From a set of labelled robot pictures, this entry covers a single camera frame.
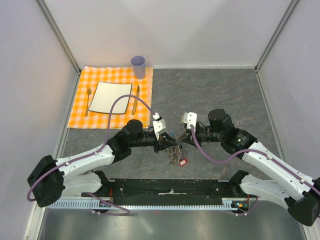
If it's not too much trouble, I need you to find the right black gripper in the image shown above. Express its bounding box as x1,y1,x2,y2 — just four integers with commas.
178,122,224,149

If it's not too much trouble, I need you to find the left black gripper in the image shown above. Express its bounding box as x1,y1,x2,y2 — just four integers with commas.
130,131,177,154

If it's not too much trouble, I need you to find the metal keyring plate blue handle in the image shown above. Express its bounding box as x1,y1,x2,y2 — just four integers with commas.
165,131,182,166

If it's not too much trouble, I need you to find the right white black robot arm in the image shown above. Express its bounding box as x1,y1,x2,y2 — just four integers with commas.
181,109,320,227

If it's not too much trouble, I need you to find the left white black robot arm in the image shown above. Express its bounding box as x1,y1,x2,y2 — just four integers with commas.
27,119,177,208

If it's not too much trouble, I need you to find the red key tag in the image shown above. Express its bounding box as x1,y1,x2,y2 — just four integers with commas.
179,159,188,166

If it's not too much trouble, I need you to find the gold knife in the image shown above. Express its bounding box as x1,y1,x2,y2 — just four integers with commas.
131,85,140,115

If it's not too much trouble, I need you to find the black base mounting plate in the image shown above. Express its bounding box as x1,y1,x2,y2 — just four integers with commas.
93,178,247,205

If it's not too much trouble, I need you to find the white square plate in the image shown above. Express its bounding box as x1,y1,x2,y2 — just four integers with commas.
88,81,132,114

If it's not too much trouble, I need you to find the lavender plastic cup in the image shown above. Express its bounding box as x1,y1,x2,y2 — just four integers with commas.
130,55,146,80

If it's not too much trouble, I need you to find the orange checkered cloth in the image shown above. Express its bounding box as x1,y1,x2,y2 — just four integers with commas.
68,66,153,129

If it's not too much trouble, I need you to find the gold fork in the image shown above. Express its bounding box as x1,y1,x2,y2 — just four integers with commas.
85,86,92,117

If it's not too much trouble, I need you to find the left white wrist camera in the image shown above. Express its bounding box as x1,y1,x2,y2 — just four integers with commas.
152,119,167,140

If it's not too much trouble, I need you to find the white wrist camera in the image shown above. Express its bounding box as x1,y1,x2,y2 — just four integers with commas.
152,119,167,140
181,112,197,130

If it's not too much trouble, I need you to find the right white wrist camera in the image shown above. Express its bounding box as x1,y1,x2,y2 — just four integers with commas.
181,112,197,130

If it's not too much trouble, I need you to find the slotted cable duct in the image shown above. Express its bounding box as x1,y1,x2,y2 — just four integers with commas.
47,198,237,211

